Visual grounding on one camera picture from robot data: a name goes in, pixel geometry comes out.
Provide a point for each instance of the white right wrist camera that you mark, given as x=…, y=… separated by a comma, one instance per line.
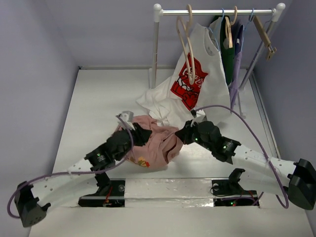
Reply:
x=198, y=116

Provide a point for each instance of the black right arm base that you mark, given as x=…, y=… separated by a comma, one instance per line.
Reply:
x=229, y=193

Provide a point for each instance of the wooden clip hanger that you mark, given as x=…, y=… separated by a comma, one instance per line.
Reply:
x=264, y=35

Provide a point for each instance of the blue wire hanger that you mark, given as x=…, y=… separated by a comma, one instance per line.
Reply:
x=215, y=29
x=245, y=28

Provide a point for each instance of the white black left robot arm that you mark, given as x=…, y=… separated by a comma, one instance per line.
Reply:
x=34, y=199

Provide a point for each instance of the green shirt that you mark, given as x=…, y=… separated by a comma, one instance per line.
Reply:
x=227, y=55

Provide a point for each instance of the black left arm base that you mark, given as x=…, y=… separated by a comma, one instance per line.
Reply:
x=110, y=193

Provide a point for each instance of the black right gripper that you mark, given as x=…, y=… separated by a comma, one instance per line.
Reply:
x=185, y=132

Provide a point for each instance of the blue wire hanger right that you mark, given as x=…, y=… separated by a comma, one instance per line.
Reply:
x=245, y=28

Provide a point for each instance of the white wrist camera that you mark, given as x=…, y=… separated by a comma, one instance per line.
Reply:
x=125, y=120
x=198, y=116

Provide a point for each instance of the lavender shirt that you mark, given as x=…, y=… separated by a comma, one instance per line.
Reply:
x=238, y=31

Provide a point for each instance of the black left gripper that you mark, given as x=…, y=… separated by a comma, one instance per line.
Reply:
x=141, y=135

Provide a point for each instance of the beige hanger with green shirt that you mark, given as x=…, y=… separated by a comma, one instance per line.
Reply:
x=228, y=31

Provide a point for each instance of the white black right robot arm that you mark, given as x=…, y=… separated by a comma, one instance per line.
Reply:
x=252, y=171

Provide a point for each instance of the pink t shirt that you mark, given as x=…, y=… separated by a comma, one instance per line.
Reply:
x=162, y=147

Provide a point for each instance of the white red print t shirt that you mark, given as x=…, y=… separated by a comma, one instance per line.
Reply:
x=171, y=101

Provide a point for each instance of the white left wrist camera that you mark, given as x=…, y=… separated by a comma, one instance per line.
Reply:
x=125, y=120

